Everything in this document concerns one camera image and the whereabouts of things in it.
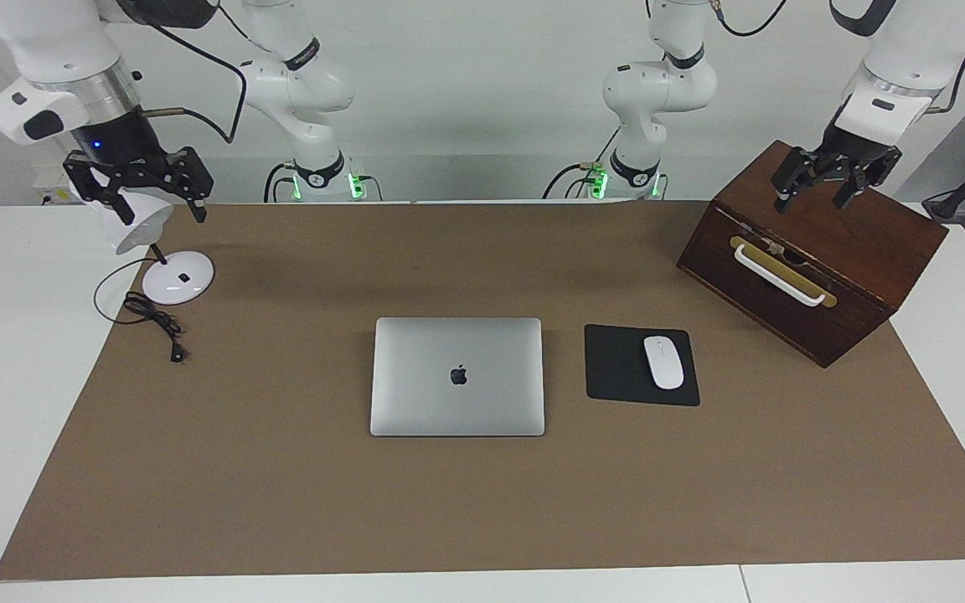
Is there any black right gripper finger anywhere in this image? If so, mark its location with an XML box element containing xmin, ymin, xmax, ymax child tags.
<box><xmin>64</xmin><ymin>152</ymin><xmax>133</xmax><ymax>224</ymax></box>
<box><xmin>166</xmin><ymin>147</ymin><xmax>215</xmax><ymax>223</ymax></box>

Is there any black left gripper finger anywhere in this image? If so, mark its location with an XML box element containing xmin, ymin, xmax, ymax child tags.
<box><xmin>833</xmin><ymin>147</ymin><xmax>903</xmax><ymax>210</ymax></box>
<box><xmin>771</xmin><ymin>147</ymin><xmax>820</xmax><ymax>214</ymax></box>

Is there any silver laptop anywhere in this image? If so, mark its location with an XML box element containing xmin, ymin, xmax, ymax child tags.
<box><xmin>369</xmin><ymin>317</ymin><xmax>546</xmax><ymax>438</ymax></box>

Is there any white power strip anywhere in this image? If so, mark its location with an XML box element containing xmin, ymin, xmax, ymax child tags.
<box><xmin>30</xmin><ymin>163</ymin><xmax>75</xmax><ymax>206</ymax></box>

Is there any dark wooden box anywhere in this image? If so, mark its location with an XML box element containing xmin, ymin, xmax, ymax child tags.
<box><xmin>676</xmin><ymin>140</ymin><xmax>950</xmax><ymax>369</ymax></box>

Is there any white desk lamp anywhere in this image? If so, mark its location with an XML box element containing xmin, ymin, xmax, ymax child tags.
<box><xmin>72</xmin><ymin>172</ymin><xmax>216</xmax><ymax>306</ymax></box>

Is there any white computer mouse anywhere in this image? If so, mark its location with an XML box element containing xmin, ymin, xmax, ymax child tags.
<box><xmin>643</xmin><ymin>335</ymin><xmax>685</xmax><ymax>391</ymax></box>

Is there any black mouse pad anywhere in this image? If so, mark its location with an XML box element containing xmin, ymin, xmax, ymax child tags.
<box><xmin>584</xmin><ymin>324</ymin><xmax>701</xmax><ymax>408</ymax></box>

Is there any brown table mat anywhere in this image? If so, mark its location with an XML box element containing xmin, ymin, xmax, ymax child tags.
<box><xmin>0</xmin><ymin>201</ymin><xmax>965</xmax><ymax>581</ymax></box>

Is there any black base cable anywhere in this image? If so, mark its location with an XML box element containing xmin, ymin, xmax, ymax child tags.
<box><xmin>263</xmin><ymin>162</ymin><xmax>295</xmax><ymax>204</ymax></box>
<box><xmin>543</xmin><ymin>126</ymin><xmax>622</xmax><ymax>200</ymax></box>

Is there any white box handle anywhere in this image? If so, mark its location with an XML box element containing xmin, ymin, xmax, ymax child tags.
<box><xmin>734</xmin><ymin>243</ymin><xmax>827</xmax><ymax>307</ymax></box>

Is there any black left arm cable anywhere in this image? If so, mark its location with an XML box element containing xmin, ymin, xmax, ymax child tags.
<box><xmin>925</xmin><ymin>50</ymin><xmax>965</xmax><ymax>115</ymax></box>

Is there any black lamp power cable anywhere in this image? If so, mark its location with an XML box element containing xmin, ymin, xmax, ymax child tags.
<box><xmin>94</xmin><ymin>255</ymin><xmax>190</xmax><ymax>363</ymax></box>

